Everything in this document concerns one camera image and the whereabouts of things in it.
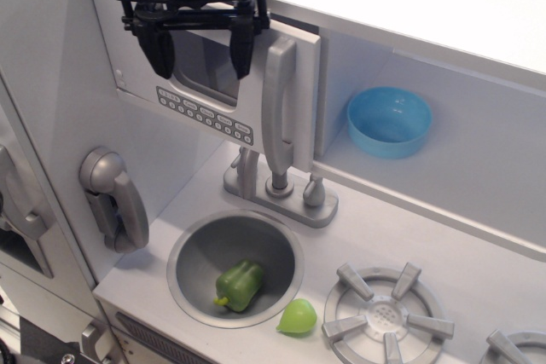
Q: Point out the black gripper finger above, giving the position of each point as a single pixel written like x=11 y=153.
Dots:
x=241 y=47
x=158 y=47

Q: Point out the white microwave door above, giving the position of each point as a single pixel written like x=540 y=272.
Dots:
x=271 y=111

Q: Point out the blue plastic bowl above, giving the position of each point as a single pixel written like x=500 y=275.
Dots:
x=388 y=122

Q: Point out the white toy kitchen shelf unit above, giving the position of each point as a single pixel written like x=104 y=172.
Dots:
x=479 y=64

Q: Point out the grey toy faucet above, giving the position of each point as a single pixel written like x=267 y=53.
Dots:
x=307 y=201

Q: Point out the silver round sink basin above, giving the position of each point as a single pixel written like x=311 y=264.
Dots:
x=214 y=244

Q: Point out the green toy bell pepper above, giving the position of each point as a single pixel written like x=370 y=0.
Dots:
x=237 y=286

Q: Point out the light green toy pear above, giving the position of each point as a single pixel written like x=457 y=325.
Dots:
x=299 y=317

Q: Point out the dark oven vent grille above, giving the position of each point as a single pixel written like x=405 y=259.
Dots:
x=158 y=343

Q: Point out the grey toy stove burner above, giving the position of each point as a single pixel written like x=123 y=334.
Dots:
x=384 y=315

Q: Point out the grey toy wall phone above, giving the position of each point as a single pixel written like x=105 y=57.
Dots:
x=114 y=201

